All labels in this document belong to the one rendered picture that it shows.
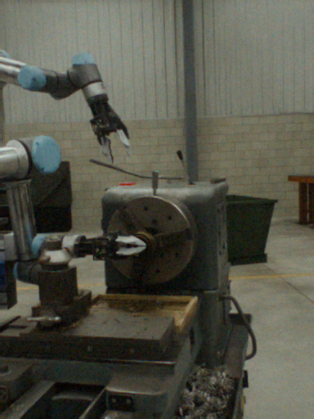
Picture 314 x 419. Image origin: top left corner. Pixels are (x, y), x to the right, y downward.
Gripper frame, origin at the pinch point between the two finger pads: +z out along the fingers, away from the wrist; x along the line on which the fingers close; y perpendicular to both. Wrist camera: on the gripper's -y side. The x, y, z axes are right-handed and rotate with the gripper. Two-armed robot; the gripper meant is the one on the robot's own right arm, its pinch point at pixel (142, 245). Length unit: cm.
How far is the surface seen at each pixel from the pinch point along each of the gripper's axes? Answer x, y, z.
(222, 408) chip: -51, -2, 23
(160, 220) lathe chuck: 5.6, -19.3, 1.5
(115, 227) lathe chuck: 3.1, -19.3, -15.1
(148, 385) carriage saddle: -19, 54, 15
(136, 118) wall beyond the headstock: 136, -977, -279
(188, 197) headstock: 12.3, -35.3, 8.7
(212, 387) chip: -50, -12, 19
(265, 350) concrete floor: -109, -202, 30
